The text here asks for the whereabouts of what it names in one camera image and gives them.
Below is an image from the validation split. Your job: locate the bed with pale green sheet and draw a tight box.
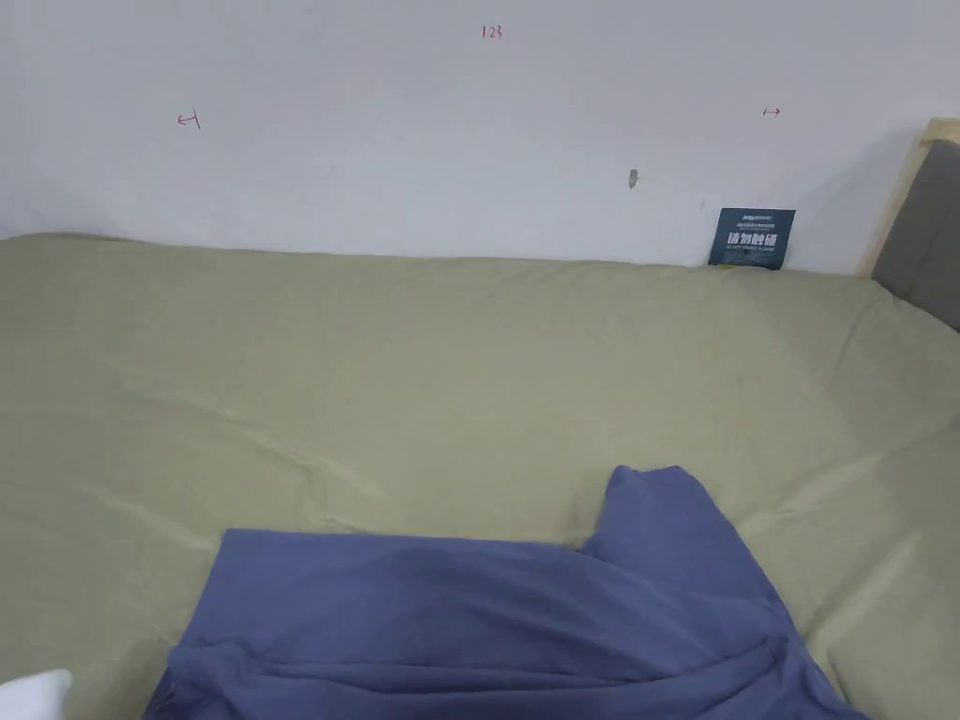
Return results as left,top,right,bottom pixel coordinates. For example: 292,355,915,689
0,232,960,720

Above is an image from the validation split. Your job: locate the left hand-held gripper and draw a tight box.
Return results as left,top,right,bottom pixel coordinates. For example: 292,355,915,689
0,668,74,720

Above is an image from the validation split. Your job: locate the dark blue shirt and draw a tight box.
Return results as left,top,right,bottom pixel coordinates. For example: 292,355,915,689
142,464,871,720

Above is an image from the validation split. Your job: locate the grey padded headboard wooden frame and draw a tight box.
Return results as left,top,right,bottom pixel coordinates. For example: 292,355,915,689
857,117,960,334

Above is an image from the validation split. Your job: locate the dark blue printed card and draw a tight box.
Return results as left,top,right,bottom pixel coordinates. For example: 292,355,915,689
708,207,797,271

